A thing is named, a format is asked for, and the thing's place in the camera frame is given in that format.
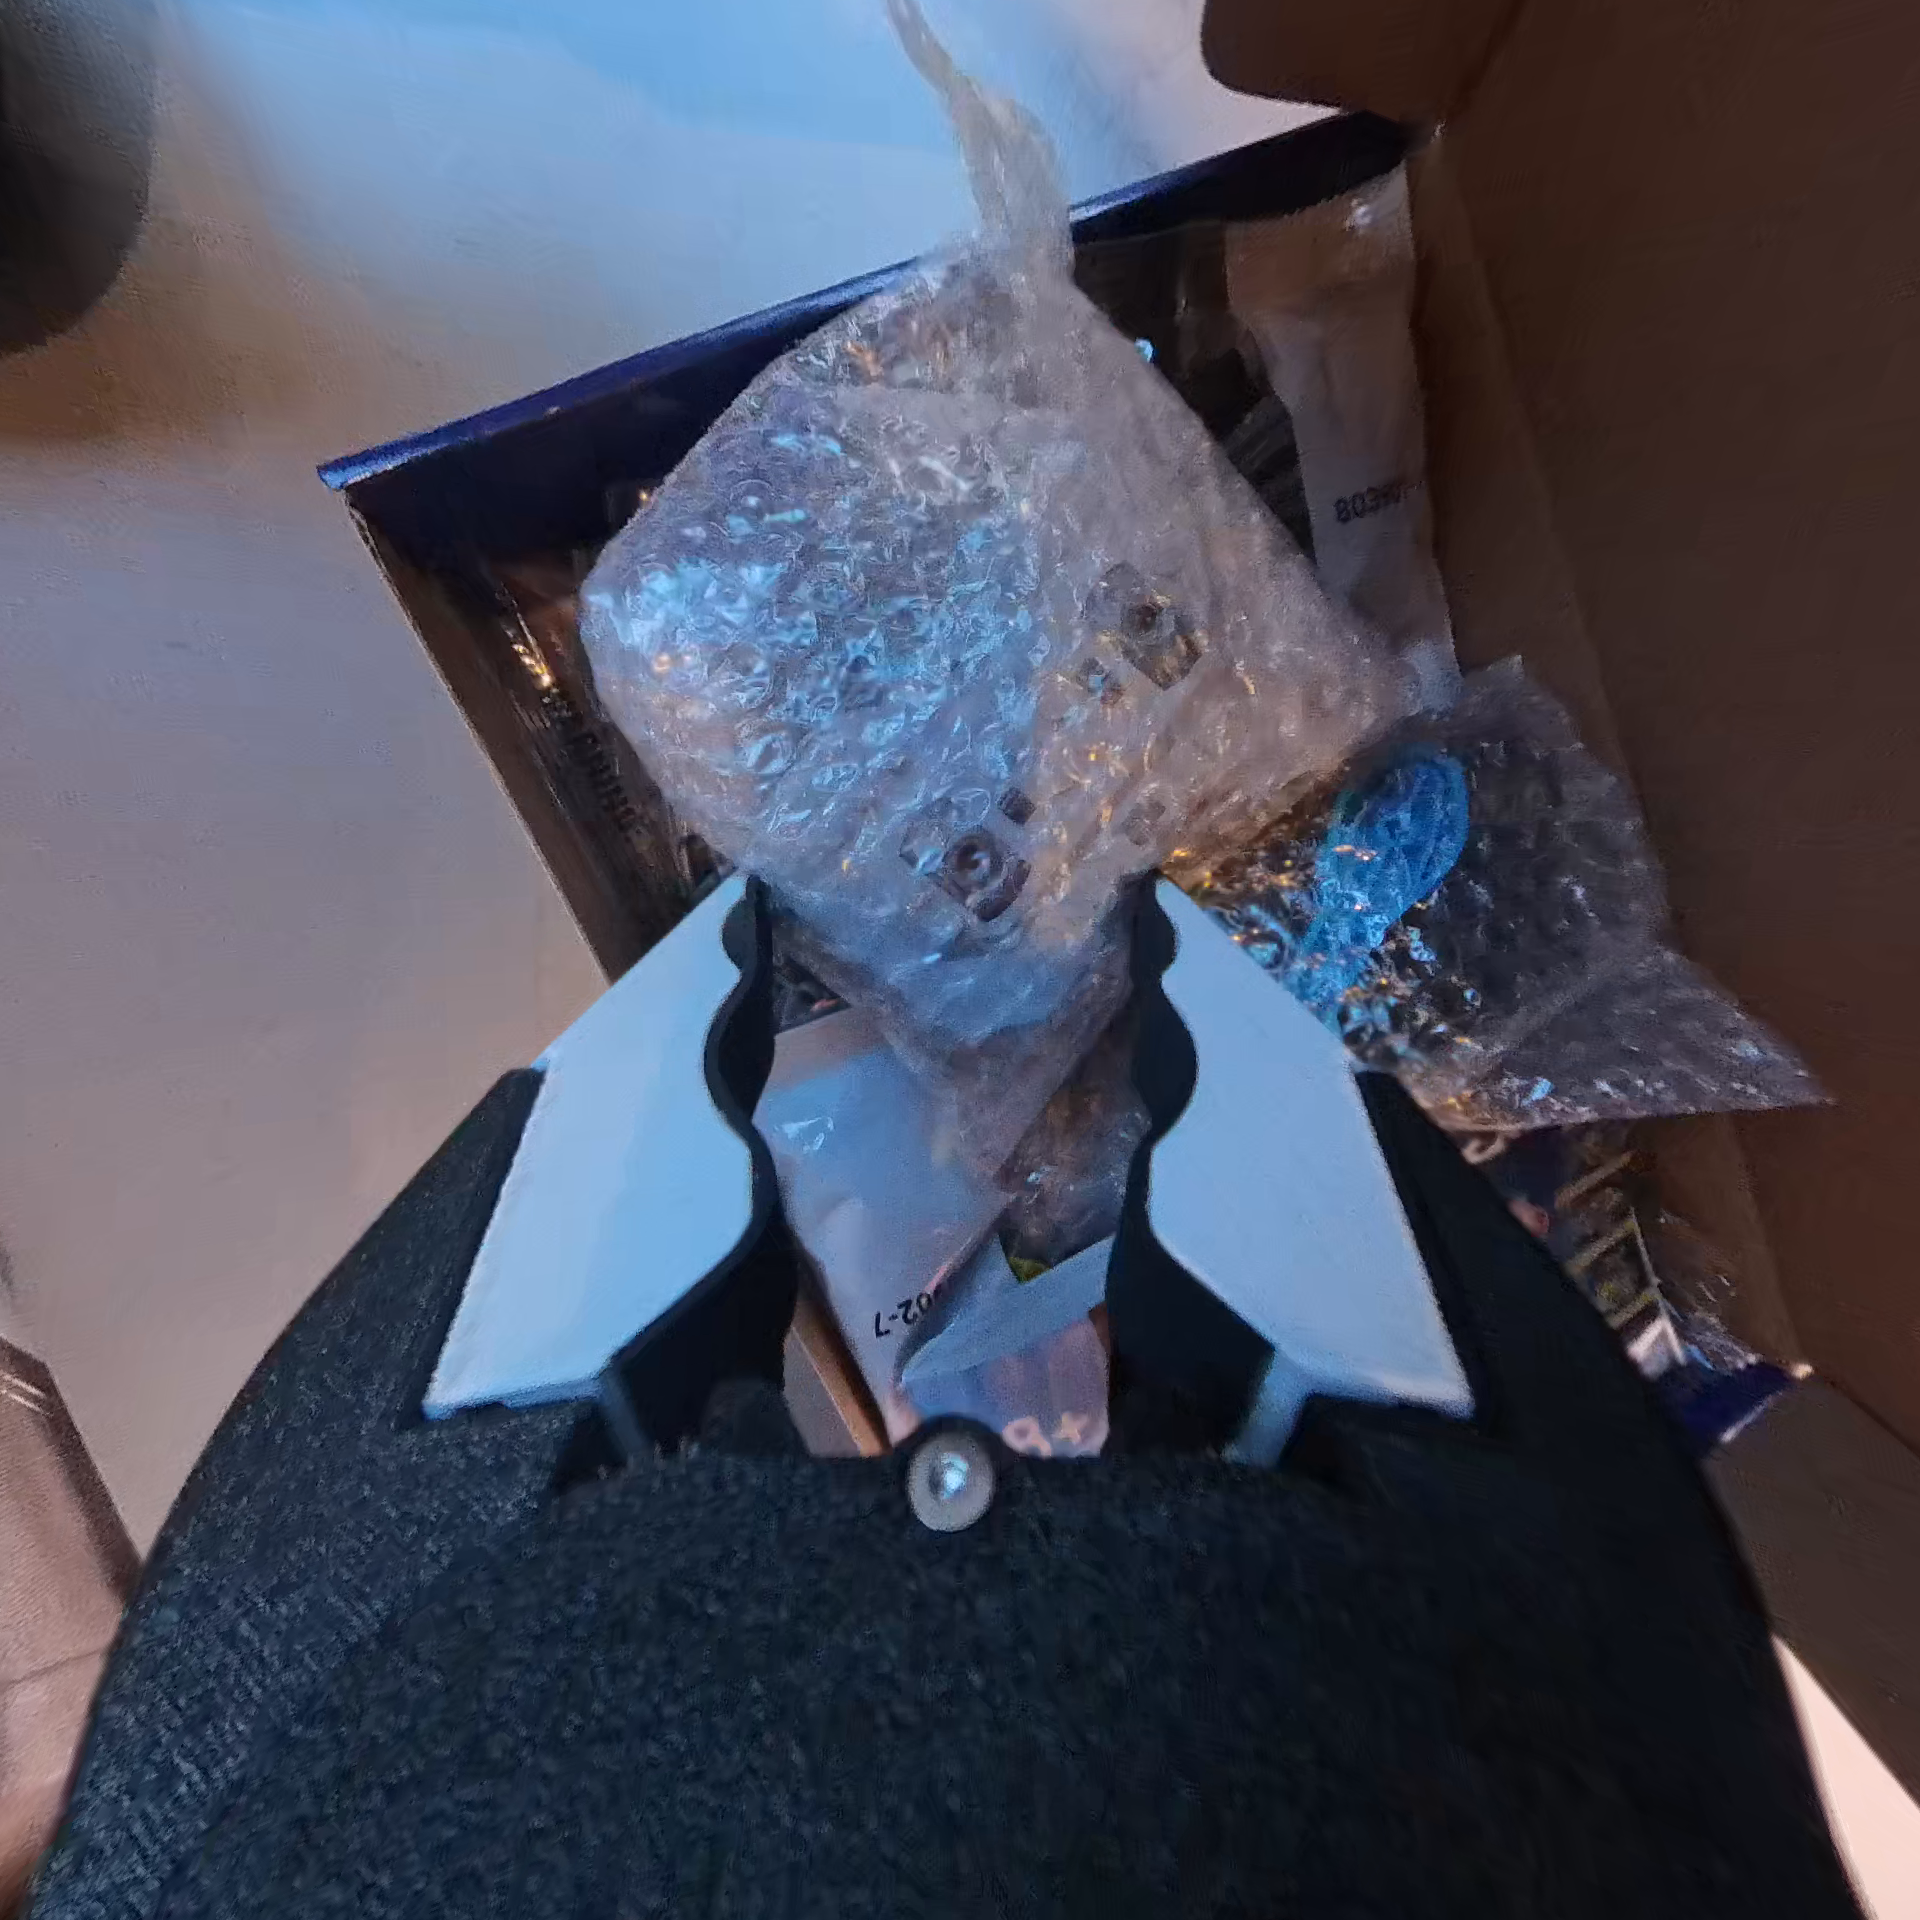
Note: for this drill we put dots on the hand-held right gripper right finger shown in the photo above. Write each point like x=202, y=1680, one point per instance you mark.
x=1291, y=1201

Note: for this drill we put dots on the white labelled parts bag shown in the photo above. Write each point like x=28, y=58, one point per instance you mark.
x=871, y=1185

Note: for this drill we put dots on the bag of grey bricks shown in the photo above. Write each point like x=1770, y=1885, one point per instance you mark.
x=1351, y=421

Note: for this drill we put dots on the bubble wrap bag blue parts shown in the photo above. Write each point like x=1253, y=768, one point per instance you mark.
x=1500, y=901

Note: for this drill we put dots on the grey desk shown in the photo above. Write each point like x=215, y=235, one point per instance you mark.
x=224, y=750

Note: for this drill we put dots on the blue cardboard kit box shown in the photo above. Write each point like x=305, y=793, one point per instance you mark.
x=1725, y=525

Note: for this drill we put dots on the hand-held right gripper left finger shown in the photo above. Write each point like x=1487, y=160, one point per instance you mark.
x=615, y=1201

